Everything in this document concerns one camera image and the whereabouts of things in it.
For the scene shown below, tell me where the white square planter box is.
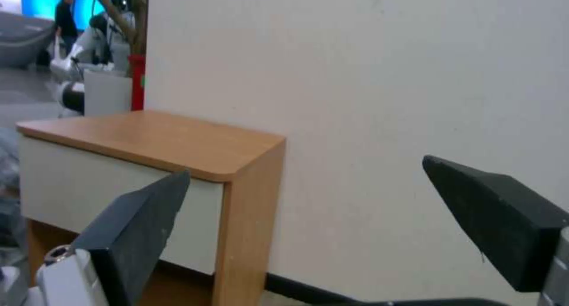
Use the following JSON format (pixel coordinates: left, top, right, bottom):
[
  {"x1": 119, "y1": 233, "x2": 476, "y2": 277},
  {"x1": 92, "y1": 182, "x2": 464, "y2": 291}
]
[{"x1": 83, "y1": 69, "x2": 133, "y2": 117}]

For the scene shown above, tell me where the wooden bedside cabinet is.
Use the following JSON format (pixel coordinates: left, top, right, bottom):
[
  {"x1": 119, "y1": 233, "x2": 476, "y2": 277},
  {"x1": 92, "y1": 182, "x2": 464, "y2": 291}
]
[{"x1": 16, "y1": 110, "x2": 286, "y2": 306}]

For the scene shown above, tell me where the bare brown tree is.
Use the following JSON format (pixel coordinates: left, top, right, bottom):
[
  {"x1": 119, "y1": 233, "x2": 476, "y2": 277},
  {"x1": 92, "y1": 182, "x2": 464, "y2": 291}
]
[{"x1": 84, "y1": 0, "x2": 150, "y2": 78}]

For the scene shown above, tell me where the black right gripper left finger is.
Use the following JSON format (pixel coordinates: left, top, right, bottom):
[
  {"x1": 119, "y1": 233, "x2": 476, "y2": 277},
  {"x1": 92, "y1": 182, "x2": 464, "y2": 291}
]
[{"x1": 35, "y1": 169, "x2": 192, "y2": 306}]

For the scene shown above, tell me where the red post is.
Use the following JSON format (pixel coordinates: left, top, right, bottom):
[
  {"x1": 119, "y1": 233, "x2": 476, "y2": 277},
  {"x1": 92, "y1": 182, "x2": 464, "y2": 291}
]
[{"x1": 127, "y1": 55, "x2": 147, "y2": 112}]

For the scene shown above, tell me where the person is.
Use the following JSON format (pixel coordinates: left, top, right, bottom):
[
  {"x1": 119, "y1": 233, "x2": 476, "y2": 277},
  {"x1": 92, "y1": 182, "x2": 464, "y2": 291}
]
[{"x1": 54, "y1": 0, "x2": 79, "y2": 50}]

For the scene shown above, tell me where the grey curved sofa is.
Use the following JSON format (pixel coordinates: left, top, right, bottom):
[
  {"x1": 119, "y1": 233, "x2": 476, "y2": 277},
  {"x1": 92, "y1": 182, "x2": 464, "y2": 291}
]
[{"x1": 0, "y1": 12, "x2": 56, "y2": 68}]

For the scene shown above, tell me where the black baseboard strip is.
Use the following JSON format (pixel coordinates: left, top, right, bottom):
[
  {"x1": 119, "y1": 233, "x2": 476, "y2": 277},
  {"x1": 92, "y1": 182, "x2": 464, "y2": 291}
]
[{"x1": 265, "y1": 274, "x2": 401, "y2": 303}]

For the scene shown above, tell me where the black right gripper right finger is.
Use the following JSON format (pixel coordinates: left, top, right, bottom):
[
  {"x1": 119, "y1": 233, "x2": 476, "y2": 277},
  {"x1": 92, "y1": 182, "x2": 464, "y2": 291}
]
[{"x1": 422, "y1": 155, "x2": 569, "y2": 306}]

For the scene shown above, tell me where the white cabinet drawer front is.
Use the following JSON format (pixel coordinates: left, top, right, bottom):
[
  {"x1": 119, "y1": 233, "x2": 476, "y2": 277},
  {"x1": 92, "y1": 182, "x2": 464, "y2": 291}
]
[{"x1": 17, "y1": 134, "x2": 228, "y2": 276}]

